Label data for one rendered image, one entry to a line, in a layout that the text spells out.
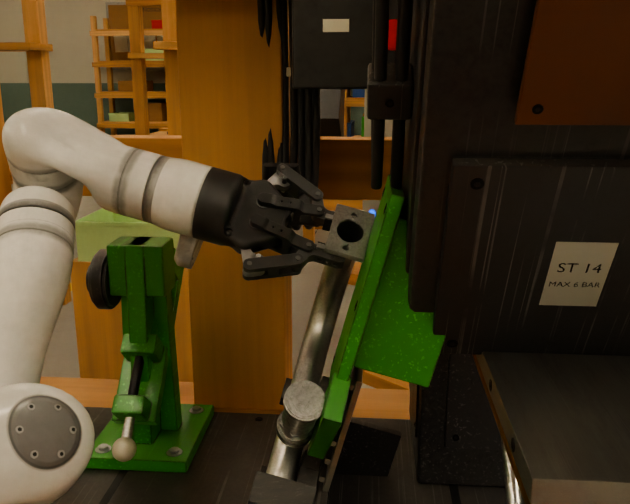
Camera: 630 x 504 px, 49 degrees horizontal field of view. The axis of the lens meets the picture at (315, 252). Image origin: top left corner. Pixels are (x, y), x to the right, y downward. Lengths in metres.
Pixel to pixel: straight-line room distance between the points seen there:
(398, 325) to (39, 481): 0.30
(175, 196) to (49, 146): 0.13
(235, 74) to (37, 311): 0.45
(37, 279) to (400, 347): 0.32
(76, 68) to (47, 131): 11.11
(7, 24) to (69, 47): 1.06
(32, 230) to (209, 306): 0.41
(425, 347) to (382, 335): 0.04
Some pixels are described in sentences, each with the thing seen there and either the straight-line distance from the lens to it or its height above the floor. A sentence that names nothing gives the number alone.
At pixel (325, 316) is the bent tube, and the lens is 0.76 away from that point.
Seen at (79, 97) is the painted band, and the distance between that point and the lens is 11.82.
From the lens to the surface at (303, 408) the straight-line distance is 0.62.
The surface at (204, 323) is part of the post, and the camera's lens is 1.02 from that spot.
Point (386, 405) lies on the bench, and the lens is 1.08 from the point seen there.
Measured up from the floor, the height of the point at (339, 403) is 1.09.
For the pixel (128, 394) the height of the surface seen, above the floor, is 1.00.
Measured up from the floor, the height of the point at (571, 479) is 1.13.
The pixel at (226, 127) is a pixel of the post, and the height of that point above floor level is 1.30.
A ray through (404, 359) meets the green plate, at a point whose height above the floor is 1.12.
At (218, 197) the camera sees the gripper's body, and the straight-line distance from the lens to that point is 0.67.
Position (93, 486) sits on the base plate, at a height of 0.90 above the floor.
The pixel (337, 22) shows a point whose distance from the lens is 0.83.
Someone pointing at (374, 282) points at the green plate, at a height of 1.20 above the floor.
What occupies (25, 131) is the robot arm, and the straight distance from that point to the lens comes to 0.72.
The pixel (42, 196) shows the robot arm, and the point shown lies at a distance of 0.68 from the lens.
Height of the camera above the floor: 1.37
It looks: 14 degrees down
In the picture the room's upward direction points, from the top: straight up
